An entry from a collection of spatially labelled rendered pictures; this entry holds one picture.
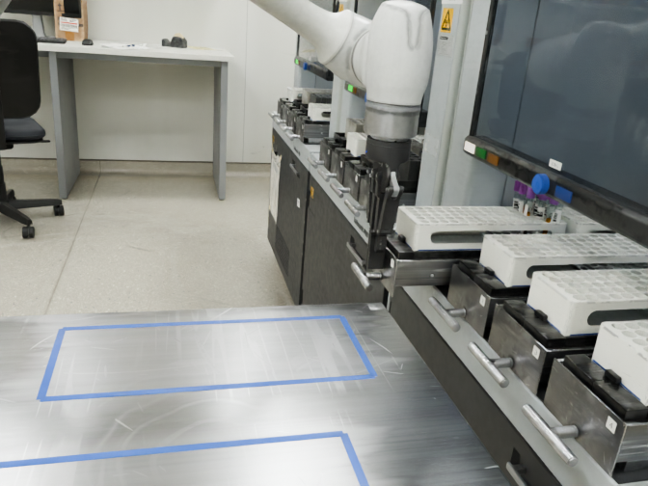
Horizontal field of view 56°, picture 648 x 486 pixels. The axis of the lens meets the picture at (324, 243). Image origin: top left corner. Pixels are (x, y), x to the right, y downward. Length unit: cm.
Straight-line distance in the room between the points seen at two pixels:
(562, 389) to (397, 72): 51
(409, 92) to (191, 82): 358
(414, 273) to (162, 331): 48
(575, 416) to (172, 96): 398
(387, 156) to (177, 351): 49
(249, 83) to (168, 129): 66
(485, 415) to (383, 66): 56
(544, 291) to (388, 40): 44
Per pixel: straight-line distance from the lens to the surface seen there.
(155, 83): 451
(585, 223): 123
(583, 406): 80
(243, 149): 461
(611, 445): 77
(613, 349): 81
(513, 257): 98
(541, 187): 94
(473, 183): 123
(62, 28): 427
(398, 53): 98
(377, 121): 101
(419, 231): 107
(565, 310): 87
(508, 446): 96
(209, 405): 64
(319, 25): 111
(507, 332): 93
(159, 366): 70
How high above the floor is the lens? 119
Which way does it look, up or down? 21 degrees down
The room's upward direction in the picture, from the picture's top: 5 degrees clockwise
